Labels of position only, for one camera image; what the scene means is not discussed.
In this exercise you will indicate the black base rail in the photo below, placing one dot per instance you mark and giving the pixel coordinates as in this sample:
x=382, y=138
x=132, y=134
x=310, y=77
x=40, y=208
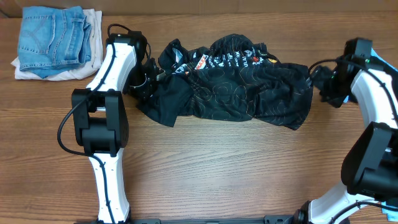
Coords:
x=268, y=219

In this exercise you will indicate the folded white cloth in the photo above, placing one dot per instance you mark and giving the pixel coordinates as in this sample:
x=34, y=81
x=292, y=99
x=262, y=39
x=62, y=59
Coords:
x=95, y=39

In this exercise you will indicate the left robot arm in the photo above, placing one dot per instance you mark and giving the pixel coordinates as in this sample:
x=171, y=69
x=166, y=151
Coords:
x=100, y=119

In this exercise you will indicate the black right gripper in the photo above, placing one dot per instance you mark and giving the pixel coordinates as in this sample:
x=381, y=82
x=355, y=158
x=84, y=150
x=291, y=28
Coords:
x=318, y=74

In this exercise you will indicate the black printed cycling jersey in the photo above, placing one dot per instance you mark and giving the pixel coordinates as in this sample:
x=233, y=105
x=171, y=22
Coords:
x=233, y=80

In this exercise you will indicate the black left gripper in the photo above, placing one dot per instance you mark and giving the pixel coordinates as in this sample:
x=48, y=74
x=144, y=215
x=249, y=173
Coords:
x=143, y=94

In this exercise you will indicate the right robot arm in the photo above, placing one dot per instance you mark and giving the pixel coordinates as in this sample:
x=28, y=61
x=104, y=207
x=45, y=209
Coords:
x=321, y=209

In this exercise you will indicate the folded blue jeans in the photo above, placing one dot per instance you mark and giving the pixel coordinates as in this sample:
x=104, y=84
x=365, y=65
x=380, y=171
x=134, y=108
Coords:
x=52, y=40

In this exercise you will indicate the black and light-blue garment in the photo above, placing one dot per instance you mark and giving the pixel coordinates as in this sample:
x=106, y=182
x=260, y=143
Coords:
x=369, y=171

